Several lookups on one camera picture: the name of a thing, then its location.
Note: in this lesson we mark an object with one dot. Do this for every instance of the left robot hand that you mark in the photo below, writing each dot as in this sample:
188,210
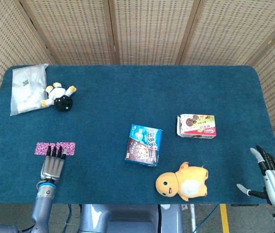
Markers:
52,170

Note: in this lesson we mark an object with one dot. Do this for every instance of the white plastic bag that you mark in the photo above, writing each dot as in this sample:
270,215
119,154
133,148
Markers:
25,94

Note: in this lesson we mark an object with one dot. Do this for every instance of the blue chocolate chip cookie box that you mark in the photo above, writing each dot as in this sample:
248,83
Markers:
142,145

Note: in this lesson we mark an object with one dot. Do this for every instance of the white green red biscuit box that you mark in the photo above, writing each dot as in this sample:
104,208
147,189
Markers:
195,126

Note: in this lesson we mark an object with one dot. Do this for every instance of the black headed white plush doll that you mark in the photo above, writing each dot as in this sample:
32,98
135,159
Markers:
59,95

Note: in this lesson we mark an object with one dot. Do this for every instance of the white metal pole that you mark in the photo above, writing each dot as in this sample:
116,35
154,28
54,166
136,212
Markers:
193,218

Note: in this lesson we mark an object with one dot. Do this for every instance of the grey blue robot torso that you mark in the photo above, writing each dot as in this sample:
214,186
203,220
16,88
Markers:
127,218

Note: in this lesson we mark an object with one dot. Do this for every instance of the yellow plush dinosaur toy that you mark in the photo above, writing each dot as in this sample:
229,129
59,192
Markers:
183,180

